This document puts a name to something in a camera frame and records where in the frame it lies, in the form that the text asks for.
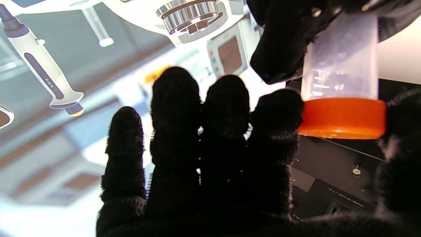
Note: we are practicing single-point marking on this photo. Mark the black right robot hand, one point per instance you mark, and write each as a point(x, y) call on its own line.
point(213, 184)

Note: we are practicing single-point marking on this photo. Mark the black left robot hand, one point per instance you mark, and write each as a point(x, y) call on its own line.
point(283, 39)

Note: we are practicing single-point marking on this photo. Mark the printed laboratory backdrop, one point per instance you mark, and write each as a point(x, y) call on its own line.
point(82, 98)

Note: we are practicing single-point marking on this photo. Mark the orange tube cap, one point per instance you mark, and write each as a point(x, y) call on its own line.
point(342, 117)

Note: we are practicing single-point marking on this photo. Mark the clear plastic test tube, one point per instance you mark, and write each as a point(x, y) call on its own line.
point(342, 59)

